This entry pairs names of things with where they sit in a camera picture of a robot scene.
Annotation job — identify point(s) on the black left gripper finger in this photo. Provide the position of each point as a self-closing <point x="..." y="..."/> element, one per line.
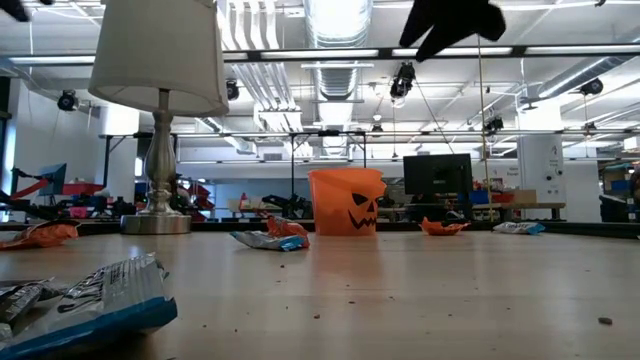
<point x="15" y="7"/>

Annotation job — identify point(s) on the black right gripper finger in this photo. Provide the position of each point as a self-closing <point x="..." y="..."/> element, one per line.
<point x="470" y="20"/>
<point x="425" y="20"/>

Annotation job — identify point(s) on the orange pumpkin face bucket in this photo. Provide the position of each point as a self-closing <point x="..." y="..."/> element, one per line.
<point x="335" y="200"/>

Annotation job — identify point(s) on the white shade silver table lamp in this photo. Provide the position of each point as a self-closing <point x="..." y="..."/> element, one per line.
<point x="160" y="150"/>

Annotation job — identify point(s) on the orange Reese's pack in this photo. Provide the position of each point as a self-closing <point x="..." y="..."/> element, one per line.
<point x="442" y="228"/>
<point x="40" y="236"/>

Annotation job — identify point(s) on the blue white Hershey's bar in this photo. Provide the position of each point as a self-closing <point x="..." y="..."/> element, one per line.
<point x="520" y="228"/>
<point x="110" y="305"/>
<point x="265" y="241"/>

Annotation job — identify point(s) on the black background robot arm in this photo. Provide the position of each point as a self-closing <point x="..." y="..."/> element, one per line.
<point x="287" y="202"/>

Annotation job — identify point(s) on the long ceiling light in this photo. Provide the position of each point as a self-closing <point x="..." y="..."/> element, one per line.
<point x="325" y="53"/>

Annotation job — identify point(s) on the black computer monitor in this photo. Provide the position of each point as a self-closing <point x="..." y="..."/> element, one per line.
<point x="437" y="177"/>

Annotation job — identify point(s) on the white cabinet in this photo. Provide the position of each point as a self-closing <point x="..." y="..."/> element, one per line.
<point x="542" y="165"/>

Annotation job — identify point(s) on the blue lit monitor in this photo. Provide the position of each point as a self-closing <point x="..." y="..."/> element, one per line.
<point x="54" y="180"/>

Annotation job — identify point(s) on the red black background robot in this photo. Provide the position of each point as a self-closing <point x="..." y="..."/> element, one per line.
<point x="30" y="189"/>

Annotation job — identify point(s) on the cardboard box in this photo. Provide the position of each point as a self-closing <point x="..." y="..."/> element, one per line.
<point x="525" y="196"/>

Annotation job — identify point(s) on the wooden workshop table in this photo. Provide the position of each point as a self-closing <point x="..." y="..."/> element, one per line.
<point x="540" y="205"/>

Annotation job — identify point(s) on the small pink object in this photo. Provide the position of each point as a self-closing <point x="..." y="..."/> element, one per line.
<point x="78" y="212"/>

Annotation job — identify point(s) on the blue storage bins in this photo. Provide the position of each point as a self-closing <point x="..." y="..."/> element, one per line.
<point x="620" y="185"/>

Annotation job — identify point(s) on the black office chair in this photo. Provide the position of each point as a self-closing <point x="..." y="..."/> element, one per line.
<point x="614" y="207"/>

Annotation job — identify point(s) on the red storage bins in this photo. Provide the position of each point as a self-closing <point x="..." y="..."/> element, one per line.
<point x="200" y="192"/>

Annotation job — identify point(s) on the small dark crumb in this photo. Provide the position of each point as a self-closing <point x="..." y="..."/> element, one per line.
<point x="605" y="320"/>

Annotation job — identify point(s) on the black ceiling camera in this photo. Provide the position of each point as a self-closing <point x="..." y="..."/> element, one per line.
<point x="402" y="80"/>
<point x="232" y="90"/>
<point x="67" y="100"/>
<point x="592" y="86"/>
<point x="494" y="124"/>

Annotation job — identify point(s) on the silver ventilation duct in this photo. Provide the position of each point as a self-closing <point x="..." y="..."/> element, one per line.
<point x="340" y="85"/>
<point x="575" y="80"/>

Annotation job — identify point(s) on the black aluminium table frame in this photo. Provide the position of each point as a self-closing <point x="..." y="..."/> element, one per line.
<point x="215" y="226"/>

